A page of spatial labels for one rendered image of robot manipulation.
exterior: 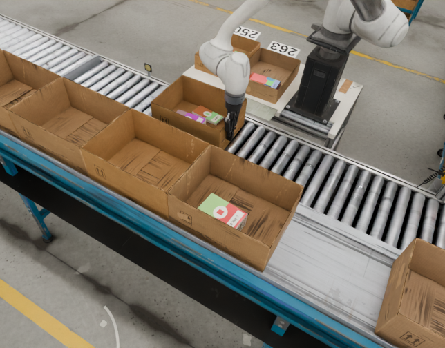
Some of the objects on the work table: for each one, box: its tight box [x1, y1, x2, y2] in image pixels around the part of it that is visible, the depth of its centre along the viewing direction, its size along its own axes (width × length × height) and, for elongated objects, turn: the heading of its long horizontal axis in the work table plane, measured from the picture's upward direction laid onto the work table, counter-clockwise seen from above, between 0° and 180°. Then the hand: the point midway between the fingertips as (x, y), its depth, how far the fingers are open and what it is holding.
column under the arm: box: [284, 45, 350, 126], centre depth 197 cm, size 26×26×33 cm
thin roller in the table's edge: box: [281, 112, 329, 134], centre depth 199 cm, size 2×28×2 cm, turn 56°
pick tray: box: [245, 48, 301, 104], centre depth 219 cm, size 28×38×10 cm
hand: (230, 134), depth 171 cm, fingers closed, pressing on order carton
